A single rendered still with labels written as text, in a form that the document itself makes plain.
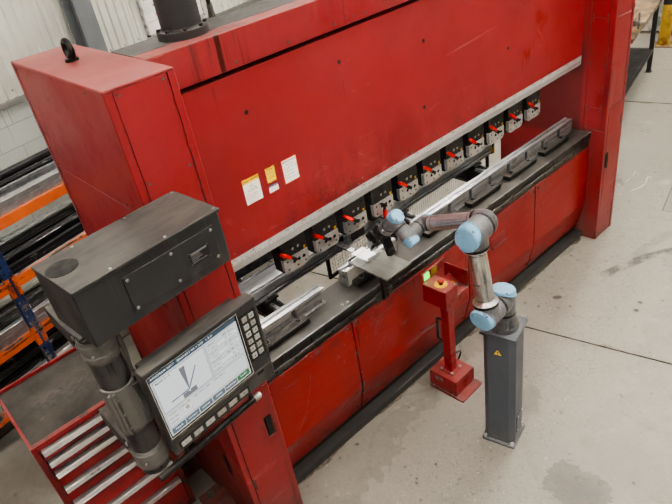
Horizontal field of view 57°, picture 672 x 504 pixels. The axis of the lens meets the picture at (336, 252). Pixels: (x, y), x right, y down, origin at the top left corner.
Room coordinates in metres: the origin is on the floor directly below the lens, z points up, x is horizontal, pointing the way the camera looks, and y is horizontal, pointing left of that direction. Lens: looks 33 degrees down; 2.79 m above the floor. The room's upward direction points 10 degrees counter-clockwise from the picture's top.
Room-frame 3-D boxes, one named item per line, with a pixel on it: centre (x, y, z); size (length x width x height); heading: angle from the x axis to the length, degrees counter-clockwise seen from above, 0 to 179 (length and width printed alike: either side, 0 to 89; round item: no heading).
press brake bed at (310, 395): (3.07, -0.67, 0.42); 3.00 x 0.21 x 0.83; 127
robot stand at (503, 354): (2.22, -0.73, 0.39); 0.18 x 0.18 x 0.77; 52
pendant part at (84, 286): (1.59, 0.59, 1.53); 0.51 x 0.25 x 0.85; 133
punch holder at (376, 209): (2.82, -0.26, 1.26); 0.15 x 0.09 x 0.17; 127
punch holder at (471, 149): (3.31, -0.90, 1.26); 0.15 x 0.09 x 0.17; 127
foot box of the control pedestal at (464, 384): (2.63, -0.57, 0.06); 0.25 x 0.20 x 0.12; 39
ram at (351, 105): (3.11, -0.64, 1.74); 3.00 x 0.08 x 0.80; 127
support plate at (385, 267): (2.60, -0.21, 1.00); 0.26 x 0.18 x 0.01; 37
